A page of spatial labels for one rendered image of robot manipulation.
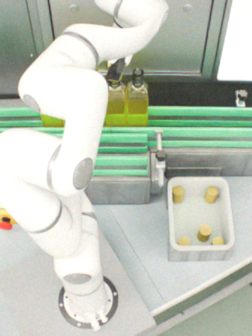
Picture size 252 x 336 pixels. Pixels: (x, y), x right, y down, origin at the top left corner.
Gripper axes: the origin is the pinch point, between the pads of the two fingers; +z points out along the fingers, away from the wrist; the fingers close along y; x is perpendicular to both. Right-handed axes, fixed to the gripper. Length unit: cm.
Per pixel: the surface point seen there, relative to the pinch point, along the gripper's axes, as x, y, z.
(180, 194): 26.7, 14.0, 30.4
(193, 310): 52, 30, 87
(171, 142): 21.7, 2.6, 22.3
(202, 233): 32, 26, 29
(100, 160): 1.8, 12.3, 22.1
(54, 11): -16.4, -13.9, -2.1
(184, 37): 18.2, -14.4, -1.9
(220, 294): 63, 24, 84
